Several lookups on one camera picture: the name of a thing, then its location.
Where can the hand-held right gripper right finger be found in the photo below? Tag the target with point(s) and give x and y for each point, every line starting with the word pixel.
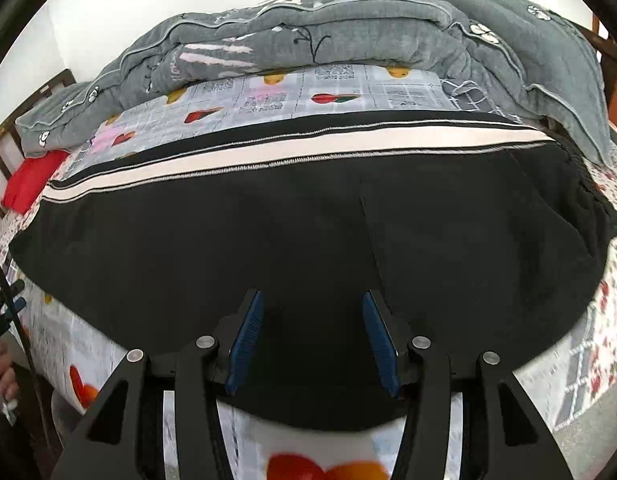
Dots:
pixel 381 345

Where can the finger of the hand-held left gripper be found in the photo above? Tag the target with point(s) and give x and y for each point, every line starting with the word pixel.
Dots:
pixel 18 304
pixel 16 287

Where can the grey quilt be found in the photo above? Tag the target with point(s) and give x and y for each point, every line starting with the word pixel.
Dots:
pixel 368 35

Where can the brown wooden footboard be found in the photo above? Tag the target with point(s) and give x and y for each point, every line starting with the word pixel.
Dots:
pixel 610 55

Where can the black pants with white stripe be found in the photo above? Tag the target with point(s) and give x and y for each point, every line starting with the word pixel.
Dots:
pixel 238 230

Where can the dark wooden headboard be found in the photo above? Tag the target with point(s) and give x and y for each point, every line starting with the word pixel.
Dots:
pixel 18 110

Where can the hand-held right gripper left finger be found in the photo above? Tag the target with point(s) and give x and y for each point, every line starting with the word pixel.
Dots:
pixel 246 341

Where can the fruit print bed sheet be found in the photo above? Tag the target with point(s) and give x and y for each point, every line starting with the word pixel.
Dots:
pixel 298 97

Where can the person's left hand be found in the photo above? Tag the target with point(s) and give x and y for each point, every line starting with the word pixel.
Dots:
pixel 6 377

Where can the red pillow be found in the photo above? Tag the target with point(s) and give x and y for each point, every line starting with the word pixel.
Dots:
pixel 31 182

